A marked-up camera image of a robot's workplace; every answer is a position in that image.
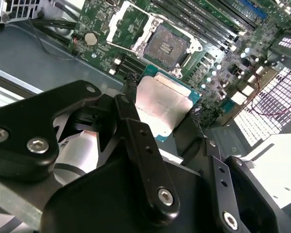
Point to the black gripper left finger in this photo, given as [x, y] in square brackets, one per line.
[21, 126]

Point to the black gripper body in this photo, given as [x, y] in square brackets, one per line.
[99, 199]

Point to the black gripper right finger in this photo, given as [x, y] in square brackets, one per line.
[223, 194]

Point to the silver CPU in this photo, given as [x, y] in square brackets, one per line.
[165, 104]

